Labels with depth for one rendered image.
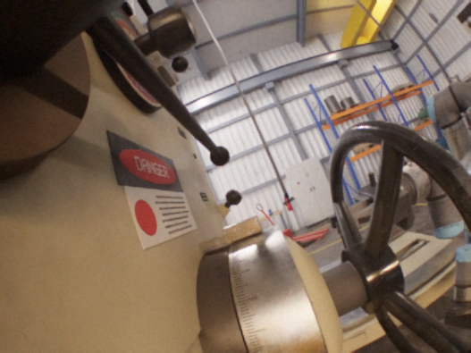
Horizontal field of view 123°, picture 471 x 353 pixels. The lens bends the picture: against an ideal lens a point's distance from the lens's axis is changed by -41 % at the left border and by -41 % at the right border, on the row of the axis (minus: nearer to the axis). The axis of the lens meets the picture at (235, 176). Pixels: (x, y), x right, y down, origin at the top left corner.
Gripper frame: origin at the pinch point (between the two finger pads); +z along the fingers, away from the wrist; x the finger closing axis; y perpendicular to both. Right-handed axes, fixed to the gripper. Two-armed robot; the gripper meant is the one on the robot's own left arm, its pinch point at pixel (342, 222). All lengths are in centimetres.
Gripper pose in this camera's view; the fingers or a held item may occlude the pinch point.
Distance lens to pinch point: 46.2
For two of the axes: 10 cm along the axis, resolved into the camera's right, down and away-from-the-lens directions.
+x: -0.3, 1.3, -9.9
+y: -3.8, -9.2, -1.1
